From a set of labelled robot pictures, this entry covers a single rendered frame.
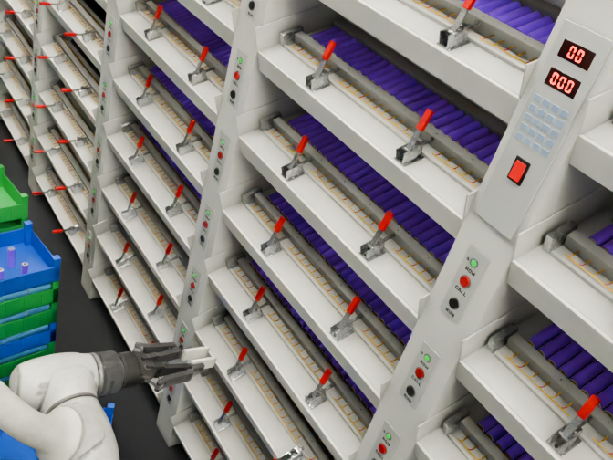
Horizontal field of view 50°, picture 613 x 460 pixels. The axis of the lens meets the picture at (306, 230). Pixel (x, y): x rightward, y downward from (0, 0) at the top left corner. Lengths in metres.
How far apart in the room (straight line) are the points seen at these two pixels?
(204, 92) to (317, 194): 0.46
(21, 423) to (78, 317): 1.30
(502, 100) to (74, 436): 0.89
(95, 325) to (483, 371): 1.68
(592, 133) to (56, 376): 1.02
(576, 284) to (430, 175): 0.28
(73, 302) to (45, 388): 1.21
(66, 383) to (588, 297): 0.93
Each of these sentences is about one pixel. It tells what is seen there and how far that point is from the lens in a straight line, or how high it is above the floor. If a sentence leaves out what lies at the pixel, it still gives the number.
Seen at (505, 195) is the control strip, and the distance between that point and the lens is 0.93.
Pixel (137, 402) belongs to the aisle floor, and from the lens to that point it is 2.25.
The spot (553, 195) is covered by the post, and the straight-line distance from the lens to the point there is 0.92.
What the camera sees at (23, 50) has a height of 0.50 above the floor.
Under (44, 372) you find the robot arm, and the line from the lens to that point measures 1.38.
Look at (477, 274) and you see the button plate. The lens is 0.99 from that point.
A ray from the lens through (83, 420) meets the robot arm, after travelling 1.29.
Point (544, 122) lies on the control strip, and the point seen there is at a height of 1.44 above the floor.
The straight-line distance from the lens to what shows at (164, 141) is 1.80.
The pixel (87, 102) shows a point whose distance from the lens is 2.37.
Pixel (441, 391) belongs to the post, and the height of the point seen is 0.99.
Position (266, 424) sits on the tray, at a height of 0.49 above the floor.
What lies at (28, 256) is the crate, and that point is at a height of 0.40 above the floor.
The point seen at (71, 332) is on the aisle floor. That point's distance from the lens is 2.44.
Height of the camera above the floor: 1.70
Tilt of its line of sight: 32 degrees down
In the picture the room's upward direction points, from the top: 17 degrees clockwise
